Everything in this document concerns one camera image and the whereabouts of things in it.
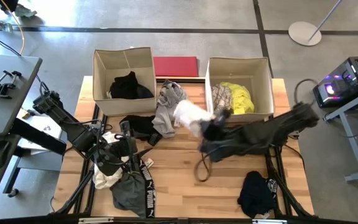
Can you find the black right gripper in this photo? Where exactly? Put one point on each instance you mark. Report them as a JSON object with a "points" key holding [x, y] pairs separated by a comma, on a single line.
{"points": [[213, 130]]}

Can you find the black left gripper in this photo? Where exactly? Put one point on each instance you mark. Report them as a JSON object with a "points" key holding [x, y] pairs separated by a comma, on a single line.
{"points": [[112, 158]]}

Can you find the white black patterned garment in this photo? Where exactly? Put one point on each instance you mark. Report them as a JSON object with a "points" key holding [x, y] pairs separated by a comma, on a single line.
{"points": [[221, 98]]}

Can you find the black underwear with tag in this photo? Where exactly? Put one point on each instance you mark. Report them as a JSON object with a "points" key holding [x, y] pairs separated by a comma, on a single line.
{"points": [[140, 124]]}

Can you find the small white garment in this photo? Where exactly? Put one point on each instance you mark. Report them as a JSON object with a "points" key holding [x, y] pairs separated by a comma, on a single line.
{"points": [[188, 115]]}

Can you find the large black garment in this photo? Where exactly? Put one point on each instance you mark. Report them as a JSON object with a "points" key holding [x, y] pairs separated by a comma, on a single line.
{"points": [[219, 152]]}

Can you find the dark grey Puma underwear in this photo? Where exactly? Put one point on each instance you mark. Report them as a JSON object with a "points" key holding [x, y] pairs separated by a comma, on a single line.
{"points": [[129, 193]]}

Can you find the cream white garment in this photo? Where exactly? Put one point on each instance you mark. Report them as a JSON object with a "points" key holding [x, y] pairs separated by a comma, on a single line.
{"points": [[104, 180]]}

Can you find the light grey garment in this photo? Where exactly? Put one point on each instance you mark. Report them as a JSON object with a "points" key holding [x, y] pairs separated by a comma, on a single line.
{"points": [[165, 118]]}

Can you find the dark navy garment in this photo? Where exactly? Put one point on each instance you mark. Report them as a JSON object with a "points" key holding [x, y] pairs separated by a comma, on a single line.
{"points": [[145, 93]]}

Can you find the black Puma underwear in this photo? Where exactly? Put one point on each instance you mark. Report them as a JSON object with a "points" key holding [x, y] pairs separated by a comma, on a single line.
{"points": [[256, 196]]}

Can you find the beige fabric bin with divider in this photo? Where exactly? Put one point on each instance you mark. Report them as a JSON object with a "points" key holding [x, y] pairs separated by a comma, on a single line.
{"points": [[126, 62]]}

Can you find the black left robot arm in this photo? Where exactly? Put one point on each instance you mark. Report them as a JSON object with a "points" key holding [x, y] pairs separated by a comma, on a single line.
{"points": [[64, 119]]}

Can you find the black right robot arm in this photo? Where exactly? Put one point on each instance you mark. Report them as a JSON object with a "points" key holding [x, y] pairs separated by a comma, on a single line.
{"points": [[291, 121]]}

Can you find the yellow garment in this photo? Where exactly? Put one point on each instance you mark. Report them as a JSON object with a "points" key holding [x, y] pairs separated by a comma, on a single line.
{"points": [[241, 99]]}

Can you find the red flat board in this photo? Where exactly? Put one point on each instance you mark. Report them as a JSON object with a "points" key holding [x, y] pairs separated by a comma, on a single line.
{"points": [[176, 66]]}

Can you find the black desk crossbeam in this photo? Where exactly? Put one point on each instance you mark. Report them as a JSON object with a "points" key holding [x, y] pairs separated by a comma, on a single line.
{"points": [[39, 137]]}

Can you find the white floor stand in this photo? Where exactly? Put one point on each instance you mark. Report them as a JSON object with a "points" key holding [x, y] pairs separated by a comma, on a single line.
{"points": [[303, 34]]}

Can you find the small yellow object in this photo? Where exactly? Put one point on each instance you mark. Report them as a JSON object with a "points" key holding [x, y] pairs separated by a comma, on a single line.
{"points": [[25, 114]]}

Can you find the black clamp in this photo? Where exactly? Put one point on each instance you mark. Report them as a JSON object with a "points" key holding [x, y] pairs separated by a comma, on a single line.
{"points": [[2, 88]]}

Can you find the person's shoe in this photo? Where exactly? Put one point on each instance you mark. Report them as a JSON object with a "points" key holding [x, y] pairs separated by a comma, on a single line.
{"points": [[25, 12], [2, 26]]}

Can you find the person's leg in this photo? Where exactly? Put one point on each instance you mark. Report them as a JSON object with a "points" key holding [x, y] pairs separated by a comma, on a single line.
{"points": [[8, 3]]}

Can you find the silver metal bracket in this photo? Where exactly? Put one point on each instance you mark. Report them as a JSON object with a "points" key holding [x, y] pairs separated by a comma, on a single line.
{"points": [[95, 220], [269, 221]]}

